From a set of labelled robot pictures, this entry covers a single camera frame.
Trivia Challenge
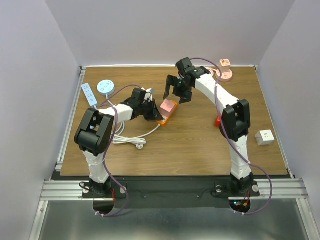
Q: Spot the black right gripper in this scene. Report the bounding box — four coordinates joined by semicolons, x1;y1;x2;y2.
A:
162;74;192;104

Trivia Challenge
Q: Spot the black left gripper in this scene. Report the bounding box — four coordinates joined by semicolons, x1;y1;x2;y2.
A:
138;99;163;121

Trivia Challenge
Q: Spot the orange power strip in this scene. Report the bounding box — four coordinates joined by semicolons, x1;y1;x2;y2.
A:
156;100;178;127

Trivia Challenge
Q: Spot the pink round socket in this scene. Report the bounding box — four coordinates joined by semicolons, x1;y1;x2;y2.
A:
214;69;233;83

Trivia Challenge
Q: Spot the red cube adapter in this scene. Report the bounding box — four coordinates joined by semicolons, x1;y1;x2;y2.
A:
214;117;221;128

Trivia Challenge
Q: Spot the pink cube adapter with drawing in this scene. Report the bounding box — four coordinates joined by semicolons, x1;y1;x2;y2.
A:
219;58;231;73

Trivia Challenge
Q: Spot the grey round socket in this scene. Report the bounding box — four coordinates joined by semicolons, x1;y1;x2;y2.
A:
96;79;116;96

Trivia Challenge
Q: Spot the light blue power strip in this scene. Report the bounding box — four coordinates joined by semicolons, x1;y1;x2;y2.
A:
81;83;98;109

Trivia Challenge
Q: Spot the white cube adapter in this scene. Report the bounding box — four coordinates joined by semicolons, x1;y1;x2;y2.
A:
255;129;275;146

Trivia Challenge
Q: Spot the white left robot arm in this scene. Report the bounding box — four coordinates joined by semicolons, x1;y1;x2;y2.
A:
74;87;164;197

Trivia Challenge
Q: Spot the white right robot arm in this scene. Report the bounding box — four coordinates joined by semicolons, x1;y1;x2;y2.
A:
163;57;254;195

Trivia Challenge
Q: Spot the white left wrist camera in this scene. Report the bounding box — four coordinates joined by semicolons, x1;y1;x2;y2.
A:
144;88;155;102

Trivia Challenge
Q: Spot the white orange strip cable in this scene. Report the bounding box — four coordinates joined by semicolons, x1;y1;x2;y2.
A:
112;123;161;150

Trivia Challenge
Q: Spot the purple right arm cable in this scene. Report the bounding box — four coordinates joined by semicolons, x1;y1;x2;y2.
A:
189;57;273;216

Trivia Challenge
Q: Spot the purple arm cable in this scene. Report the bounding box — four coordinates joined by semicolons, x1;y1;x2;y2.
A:
189;57;273;216
93;84;146;218

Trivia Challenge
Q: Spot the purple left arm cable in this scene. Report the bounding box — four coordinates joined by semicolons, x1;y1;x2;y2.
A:
93;84;146;218

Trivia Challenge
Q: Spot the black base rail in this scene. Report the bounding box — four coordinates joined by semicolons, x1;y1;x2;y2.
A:
42;176;260;213

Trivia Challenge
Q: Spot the aluminium frame rail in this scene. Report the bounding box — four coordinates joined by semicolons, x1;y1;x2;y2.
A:
40;178;309;201

